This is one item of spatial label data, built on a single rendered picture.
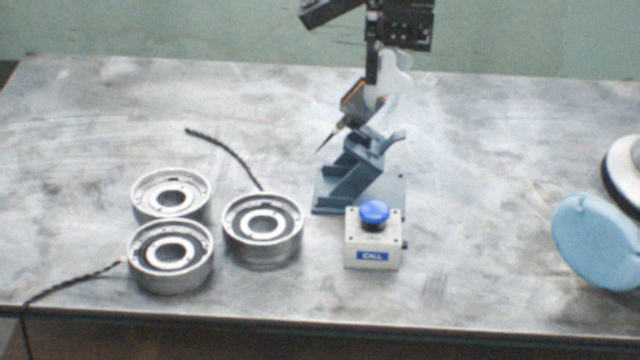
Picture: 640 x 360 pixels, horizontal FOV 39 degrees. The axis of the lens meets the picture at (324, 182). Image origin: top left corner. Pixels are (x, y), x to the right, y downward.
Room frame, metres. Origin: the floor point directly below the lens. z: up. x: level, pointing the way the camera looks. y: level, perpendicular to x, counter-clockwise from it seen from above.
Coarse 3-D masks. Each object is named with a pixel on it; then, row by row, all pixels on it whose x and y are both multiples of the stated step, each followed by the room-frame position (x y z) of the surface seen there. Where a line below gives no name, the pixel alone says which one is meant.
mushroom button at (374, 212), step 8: (368, 200) 0.88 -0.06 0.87; (376, 200) 0.88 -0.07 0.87; (360, 208) 0.87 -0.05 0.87; (368, 208) 0.86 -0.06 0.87; (376, 208) 0.86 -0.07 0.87; (384, 208) 0.86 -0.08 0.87; (360, 216) 0.86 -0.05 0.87; (368, 216) 0.85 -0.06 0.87; (376, 216) 0.85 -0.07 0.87; (384, 216) 0.85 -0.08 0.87; (376, 224) 0.86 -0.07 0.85
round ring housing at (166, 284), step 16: (160, 224) 0.86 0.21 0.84; (176, 224) 0.87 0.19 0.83; (192, 224) 0.86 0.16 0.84; (128, 240) 0.82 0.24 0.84; (144, 240) 0.84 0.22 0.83; (160, 240) 0.84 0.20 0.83; (176, 240) 0.84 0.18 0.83; (208, 240) 0.84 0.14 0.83; (128, 256) 0.80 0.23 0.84; (160, 256) 0.83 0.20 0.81; (176, 256) 0.84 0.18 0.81; (192, 256) 0.81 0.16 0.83; (208, 256) 0.80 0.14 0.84; (144, 272) 0.77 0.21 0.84; (176, 272) 0.77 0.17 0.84; (192, 272) 0.78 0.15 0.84; (208, 272) 0.80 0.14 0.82; (144, 288) 0.78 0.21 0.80; (160, 288) 0.77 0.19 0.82; (176, 288) 0.77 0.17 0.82; (192, 288) 0.78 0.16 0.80
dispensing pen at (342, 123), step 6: (360, 78) 0.99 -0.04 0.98; (354, 84) 1.00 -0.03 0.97; (348, 90) 1.00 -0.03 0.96; (342, 96) 1.00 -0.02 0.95; (342, 102) 0.98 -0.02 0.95; (342, 120) 0.98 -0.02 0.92; (348, 120) 0.98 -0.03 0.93; (336, 126) 0.99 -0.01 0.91; (342, 126) 0.98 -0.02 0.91; (336, 132) 0.98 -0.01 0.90; (330, 138) 0.99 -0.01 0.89; (324, 144) 0.99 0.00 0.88; (318, 150) 0.99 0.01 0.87
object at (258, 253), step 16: (256, 192) 0.93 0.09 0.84; (240, 208) 0.91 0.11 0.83; (288, 208) 0.91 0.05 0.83; (224, 224) 0.86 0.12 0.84; (256, 224) 0.90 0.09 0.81; (272, 224) 0.90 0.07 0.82; (224, 240) 0.86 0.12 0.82; (240, 240) 0.83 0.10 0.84; (288, 240) 0.84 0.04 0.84; (240, 256) 0.84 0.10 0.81; (256, 256) 0.83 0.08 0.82; (272, 256) 0.83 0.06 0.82; (288, 256) 0.85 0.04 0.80
